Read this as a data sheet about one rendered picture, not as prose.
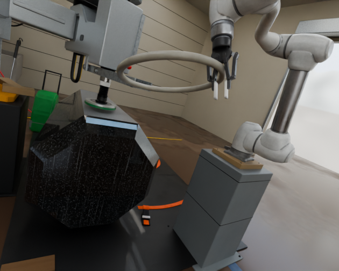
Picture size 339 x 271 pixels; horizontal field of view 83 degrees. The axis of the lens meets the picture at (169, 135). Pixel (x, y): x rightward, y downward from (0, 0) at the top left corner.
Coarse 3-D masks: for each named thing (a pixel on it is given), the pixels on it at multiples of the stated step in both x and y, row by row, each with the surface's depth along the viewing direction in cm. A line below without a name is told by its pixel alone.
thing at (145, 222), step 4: (144, 208) 177; (148, 208) 179; (144, 212) 174; (148, 212) 175; (144, 216) 170; (148, 216) 171; (144, 220) 168; (148, 220) 169; (144, 224) 164; (148, 224) 165
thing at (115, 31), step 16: (112, 0) 111; (96, 16) 125; (112, 16) 114; (128, 16) 120; (96, 32) 124; (112, 32) 118; (128, 32) 124; (96, 48) 123; (112, 48) 121; (128, 48) 128; (96, 64) 123; (112, 64) 125
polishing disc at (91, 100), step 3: (87, 99) 134; (90, 99) 137; (93, 99) 140; (90, 102) 131; (93, 102) 131; (96, 102) 134; (108, 102) 148; (99, 105) 131; (102, 105) 131; (105, 105) 133; (108, 105) 136; (111, 105) 139; (114, 105) 142
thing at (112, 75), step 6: (84, 66) 141; (90, 66) 141; (96, 72) 133; (102, 72) 127; (108, 72) 121; (114, 72) 115; (108, 78) 120; (114, 78) 115; (132, 78) 101; (126, 84) 105; (150, 84) 108
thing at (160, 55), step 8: (136, 56) 68; (144, 56) 66; (152, 56) 66; (160, 56) 65; (168, 56) 65; (176, 56) 65; (184, 56) 65; (192, 56) 65; (200, 56) 66; (208, 56) 69; (120, 64) 75; (128, 64) 71; (208, 64) 69; (216, 64) 71; (120, 72) 80; (224, 72) 78; (128, 80) 94; (216, 80) 91; (144, 88) 105; (152, 88) 108; (160, 88) 110; (168, 88) 110; (176, 88) 110; (184, 88) 109; (192, 88) 107; (200, 88) 104; (208, 88) 101
